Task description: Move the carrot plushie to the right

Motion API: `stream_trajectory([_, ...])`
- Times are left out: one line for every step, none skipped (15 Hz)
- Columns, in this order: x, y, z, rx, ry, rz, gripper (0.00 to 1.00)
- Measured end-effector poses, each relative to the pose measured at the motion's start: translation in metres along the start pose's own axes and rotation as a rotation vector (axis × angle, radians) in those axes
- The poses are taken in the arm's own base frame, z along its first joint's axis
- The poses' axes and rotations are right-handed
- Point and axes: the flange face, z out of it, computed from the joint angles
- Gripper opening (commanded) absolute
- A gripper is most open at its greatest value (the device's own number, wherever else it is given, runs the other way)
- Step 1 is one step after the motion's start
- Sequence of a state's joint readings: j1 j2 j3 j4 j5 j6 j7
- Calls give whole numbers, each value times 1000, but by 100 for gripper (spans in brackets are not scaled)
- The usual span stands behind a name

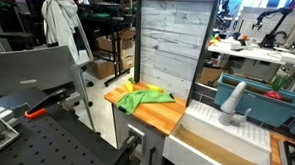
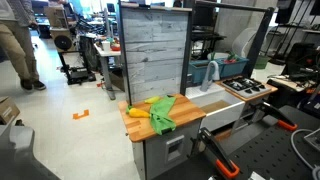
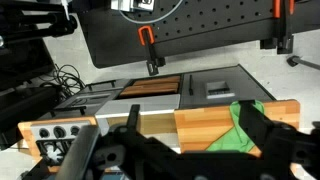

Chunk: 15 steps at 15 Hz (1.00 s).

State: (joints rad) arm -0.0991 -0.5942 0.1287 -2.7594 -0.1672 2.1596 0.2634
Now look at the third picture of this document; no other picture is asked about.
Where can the toy kitchen with wooden counter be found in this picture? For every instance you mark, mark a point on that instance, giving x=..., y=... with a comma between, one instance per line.
x=213, y=83

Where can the green cloth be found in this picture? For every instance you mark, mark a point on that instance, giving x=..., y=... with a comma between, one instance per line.
x=233, y=136

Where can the black perforated table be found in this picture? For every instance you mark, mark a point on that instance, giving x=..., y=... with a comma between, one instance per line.
x=216, y=30

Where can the gray toy stove top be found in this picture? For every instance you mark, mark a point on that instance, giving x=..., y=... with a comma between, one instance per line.
x=60, y=131

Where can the white toy sink basin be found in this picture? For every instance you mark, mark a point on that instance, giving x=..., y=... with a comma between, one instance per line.
x=140, y=105

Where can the white electronics box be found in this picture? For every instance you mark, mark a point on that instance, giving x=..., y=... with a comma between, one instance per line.
x=133, y=4

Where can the black equipment cart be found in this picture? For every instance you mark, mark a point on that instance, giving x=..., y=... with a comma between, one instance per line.
x=23, y=86

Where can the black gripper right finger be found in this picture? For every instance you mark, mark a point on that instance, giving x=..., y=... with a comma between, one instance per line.
x=253, y=123

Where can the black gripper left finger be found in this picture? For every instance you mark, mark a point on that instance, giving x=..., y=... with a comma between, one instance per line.
x=78, y=153

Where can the black tripod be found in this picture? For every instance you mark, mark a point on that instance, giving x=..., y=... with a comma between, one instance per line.
x=36, y=28

